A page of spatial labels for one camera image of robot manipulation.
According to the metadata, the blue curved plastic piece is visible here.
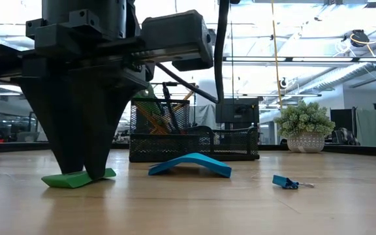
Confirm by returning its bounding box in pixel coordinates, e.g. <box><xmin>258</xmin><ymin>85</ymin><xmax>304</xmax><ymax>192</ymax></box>
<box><xmin>148</xmin><ymin>152</ymin><xmax>233</xmax><ymax>179</ymax></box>

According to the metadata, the black aluminium table frame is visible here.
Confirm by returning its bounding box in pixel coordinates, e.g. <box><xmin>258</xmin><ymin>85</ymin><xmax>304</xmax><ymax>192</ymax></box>
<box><xmin>0</xmin><ymin>140</ymin><xmax>376</xmax><ymax>157</ymax></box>

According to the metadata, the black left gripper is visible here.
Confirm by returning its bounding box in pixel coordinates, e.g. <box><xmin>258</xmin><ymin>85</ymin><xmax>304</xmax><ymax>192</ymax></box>
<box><xmin>0</xmin><ymin>8</ymin><xmax>215</xmax><ymax>181</ymax></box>

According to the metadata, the black monitor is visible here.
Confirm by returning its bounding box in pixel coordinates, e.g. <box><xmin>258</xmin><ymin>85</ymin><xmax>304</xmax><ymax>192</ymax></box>
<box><xmin>215</xmin><ymin>97</ymin><xmax>260</xmax><ymax>125</ymax></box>

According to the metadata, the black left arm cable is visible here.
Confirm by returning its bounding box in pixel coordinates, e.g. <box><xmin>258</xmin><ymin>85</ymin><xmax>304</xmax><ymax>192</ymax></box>
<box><xmin>155</xmin><ymin>0</ymin><xmax>230</xmax><ymax>104</ymax></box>

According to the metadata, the black mesh desk organizer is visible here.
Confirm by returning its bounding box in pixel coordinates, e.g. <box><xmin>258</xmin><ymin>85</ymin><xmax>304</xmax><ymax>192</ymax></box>
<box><xmin>129</xmin><ymin>97</ymin><xmax>260</xmax><ymax>163</ymax></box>

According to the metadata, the black ballpoint pen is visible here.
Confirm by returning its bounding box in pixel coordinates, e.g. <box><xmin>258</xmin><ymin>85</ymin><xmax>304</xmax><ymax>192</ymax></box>
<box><xmin>161</xmin><ymin>82</ymin><xmax>181</xmax><ymax>133</ymax></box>

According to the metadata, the green eraser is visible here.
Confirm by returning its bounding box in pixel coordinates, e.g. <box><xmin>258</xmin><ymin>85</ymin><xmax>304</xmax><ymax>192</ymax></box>
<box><xmin>40</xmin><ymin>167</ymin><xmax>118</xmax><ymax>189</ymax></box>

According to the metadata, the blue binder clip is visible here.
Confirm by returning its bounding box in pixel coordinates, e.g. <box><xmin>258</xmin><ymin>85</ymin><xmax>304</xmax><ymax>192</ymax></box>
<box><xmin>272</xmin><ymin>174</ymin><xmax>316</xmax><ymax>191</ymax></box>

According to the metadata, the yellow hanging cable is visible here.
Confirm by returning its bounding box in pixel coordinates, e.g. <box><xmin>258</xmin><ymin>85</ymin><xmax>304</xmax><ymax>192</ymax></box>
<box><xmin>270</xmin><ymin>0</ymin><xmax>284</xmax><ymax>109</ymax></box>

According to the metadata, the green plant in white pot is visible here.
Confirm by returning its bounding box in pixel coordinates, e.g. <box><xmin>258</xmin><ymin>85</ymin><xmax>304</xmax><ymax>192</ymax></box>
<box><xmin>274</xmin><ymin>100</ymin><xmax>336</xmax><ymax>154</ymax></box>

